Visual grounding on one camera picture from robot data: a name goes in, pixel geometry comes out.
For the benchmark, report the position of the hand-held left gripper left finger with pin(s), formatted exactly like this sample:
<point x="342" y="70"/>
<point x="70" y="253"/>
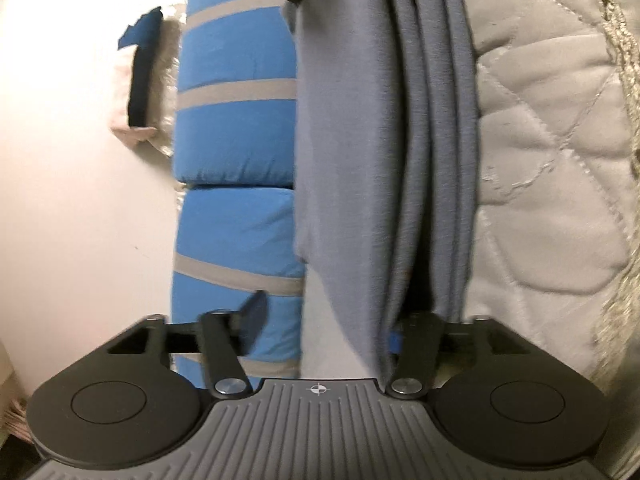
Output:
<point x="252" y="319"/>

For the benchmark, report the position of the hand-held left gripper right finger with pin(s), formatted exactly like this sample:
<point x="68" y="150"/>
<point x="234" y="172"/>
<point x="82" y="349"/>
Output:
<point x="395" y="343"/>

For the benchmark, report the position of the grey fleece garment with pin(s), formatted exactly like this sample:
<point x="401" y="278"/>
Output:
<point x="360" y="135"/>

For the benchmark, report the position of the blue pillow with grey stripes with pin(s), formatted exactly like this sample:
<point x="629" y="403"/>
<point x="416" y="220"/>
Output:
<point x="235" y="230"/>
<point x="235" y="125"/>

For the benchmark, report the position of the cream floral cloth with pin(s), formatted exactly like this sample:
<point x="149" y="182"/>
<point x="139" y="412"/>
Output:
<point x="170" y="85"/>

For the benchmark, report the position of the black flat object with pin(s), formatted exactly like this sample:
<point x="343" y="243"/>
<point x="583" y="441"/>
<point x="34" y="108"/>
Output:
<point x="142" y="75"/>

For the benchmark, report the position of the beige cloth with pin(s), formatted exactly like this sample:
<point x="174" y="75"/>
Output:
<point x="135" y="135"/>

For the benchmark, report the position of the grey quilted bedspread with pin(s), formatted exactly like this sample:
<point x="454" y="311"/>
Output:
<point x="545" y="170"/>

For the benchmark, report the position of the cream lace-edged cloth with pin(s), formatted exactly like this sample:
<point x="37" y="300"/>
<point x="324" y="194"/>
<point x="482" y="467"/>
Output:
<point x="617" y="35"/>

